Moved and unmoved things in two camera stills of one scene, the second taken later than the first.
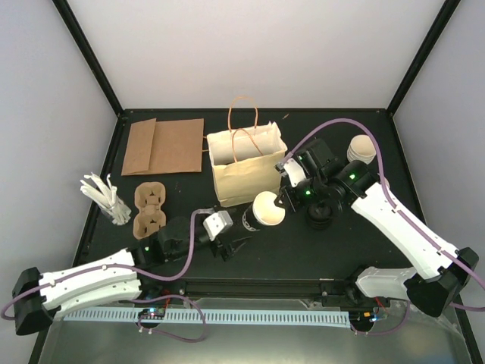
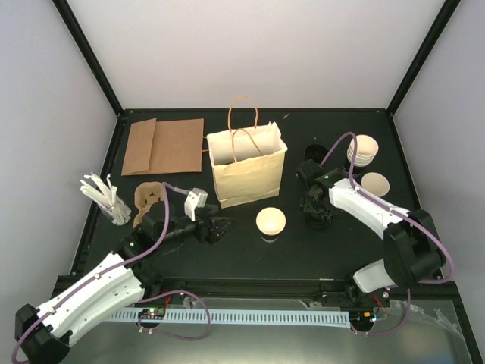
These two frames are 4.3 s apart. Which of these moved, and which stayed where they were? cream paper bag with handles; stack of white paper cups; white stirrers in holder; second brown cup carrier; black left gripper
Moved: black left gripper
Stayed: stack of white paper cups; second brown cup carrier; white stirrers in holder; cream paper bag with handles
